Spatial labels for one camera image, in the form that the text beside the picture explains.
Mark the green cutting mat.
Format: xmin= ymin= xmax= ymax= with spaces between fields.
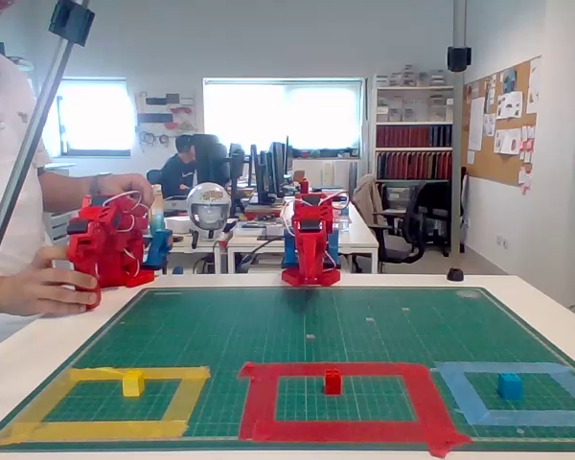
xmin=0 ymin=286 xmax=575 ymax=452

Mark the large bright window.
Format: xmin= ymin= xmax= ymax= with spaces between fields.
xmin=202 ymin=77 xmax=366 ymax=158

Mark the black pole clamp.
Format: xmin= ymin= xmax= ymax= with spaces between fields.
xmin=47 ymin=0 xmax=97 ymax=48
xmin=446 ymin=45 xmax=473 ymax=74

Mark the looping wrist servo cable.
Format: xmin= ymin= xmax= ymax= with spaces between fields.
xmin=315 ymin=189 xmax=352 ymax=213

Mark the person's left hand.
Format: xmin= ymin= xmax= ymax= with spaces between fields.
xmin=95 ymin=172 xmax=157 ymax=211

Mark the tilted silver metal pole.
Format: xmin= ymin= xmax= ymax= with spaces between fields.
xmin=0 ymin=0 xmax=91 ymax=296

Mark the yellow cube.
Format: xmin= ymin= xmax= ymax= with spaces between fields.
xmin=121 ymin=369 xmax=147 ymax=398

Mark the red tape square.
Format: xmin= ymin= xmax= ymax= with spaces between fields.
xmin=237 ymin=361 xmax=474 ymax=459

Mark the black mesh office chair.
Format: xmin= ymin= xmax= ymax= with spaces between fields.
xmin=358 ymin=181 xmax=427 ymax=274

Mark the person's right hand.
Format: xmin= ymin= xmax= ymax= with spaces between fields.
xmin=2 ymin=246 xmax=101 ymax=317

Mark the white office desk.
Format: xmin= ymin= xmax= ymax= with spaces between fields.
xmin=74 ymin=224 xmax=231 ymax=277
xmin=227 ymin=189 xmax=380 ymax=275

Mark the white gripper servo cable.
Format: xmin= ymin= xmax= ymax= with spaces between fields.
xmin=281 ymin=199 xmax=299 ymax=238

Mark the cork pin board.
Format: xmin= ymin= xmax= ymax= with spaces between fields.
xmin=462 ymin=56 xmax=543 ymax=189

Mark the red leader arm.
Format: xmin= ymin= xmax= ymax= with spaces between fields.
xmin=65 ymin=190 xmax=157 ymax=311

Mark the small bright window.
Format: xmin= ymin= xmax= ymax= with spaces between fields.
xmin=56 ymin=77 xmax=129 ymax=158

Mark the white shirt person torso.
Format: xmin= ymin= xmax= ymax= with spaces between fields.
xmin=0 ymin=0 xmax=54 ymax=356

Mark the orange blue drink bottle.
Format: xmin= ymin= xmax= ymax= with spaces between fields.
xmin=149 ymin=187 xmax=167 ymax=237

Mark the person's left forearm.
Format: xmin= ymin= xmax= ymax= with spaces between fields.
xmin=36 ymin=171 xmax=102 ymax=213

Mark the blue cube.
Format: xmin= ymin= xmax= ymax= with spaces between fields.
xmin=496 ymin=372 xmax=524 ymax=401

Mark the blue tape square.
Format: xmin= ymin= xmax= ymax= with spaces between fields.
xmin=429 ymin=360 xmax=575 ymax=427

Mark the white helmet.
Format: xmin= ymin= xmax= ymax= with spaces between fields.
xmin=186 ymin=182 xmax=232 ymax=241

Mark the wall tool rack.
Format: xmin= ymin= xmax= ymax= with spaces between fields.
xmin=133 ymin=90 xmax=197 ymax=145

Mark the black high-back office chair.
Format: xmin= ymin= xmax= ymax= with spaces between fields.
xmin=191 ymin=133 xmax=231 ymax=191

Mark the seated person dark shirt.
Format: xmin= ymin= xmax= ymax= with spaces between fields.
xmin=158 ymin=133 xmax=200 ymax=200

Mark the yellow tape square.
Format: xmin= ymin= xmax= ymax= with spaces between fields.
xmin=0 ymin=365 xmax=212 ymax=448

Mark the beige jacket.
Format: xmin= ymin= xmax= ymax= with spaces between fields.
xmin=353 ymin=172 xmax=384 ymax=226

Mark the vertical grey pole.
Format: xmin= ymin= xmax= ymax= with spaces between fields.
xmin=451 ymin=0 xmax=468 ymax=255

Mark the white shelf with binders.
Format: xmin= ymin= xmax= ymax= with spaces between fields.
xmin=372 ymin=72 xmax=456 ymax=183

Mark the black computer monitor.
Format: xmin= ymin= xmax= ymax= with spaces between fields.
xmin=248 ymin=143 xmax=268 ymax=205
xmin=266 ymin=136 xmax=293 ymax=200

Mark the red cube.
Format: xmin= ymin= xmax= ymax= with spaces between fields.
xmin=324 ymin=367 xmax=343 ymax=397

